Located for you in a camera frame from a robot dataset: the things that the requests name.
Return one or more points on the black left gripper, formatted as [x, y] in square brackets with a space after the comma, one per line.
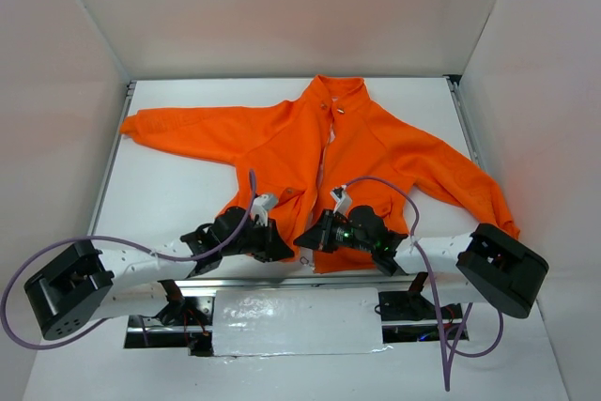
[268, 241]

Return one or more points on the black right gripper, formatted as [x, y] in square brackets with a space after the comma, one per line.
[324, 232]

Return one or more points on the orange zip-up jacket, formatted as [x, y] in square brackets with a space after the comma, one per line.
[334, 133]

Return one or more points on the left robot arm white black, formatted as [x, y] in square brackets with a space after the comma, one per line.
[84, 283]

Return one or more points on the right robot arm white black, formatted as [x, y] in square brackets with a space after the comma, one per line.
[488, 265]

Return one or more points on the white foil-wrapped block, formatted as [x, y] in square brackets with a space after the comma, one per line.
[283, 322]

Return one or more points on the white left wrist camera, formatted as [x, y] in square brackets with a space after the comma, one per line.
[261, 207]

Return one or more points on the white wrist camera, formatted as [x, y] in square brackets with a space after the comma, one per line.
[261, 207]
[342, 200]

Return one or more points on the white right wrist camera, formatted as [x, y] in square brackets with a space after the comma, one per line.
[342, 200]

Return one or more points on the aluminium frame rail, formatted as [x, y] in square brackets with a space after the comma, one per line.
[152, 198]

